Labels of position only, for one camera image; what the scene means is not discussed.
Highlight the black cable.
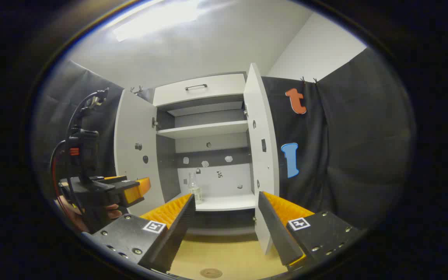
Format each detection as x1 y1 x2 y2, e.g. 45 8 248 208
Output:
65 88 109 142

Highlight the white cabinet shelf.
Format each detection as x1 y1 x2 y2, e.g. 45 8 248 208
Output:
157 120 249 139
166 192 256 212

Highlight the red cable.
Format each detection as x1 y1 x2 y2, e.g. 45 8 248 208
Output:
50 141 66 205

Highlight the black backdrop cloth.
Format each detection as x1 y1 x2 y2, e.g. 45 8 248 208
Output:
33 47 417 230

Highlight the round brown coaster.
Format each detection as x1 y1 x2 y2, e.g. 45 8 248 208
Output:
200 268 223 279

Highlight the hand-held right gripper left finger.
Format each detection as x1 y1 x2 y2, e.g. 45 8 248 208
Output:
82 193 196 273

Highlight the white cabinet bottom shelf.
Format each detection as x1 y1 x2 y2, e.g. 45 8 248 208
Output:
166 192 256 212

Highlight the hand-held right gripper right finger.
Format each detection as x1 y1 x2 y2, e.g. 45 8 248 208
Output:
258 191 366 272

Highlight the clear glass bottle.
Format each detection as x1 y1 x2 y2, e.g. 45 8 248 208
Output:
187 172 204 205

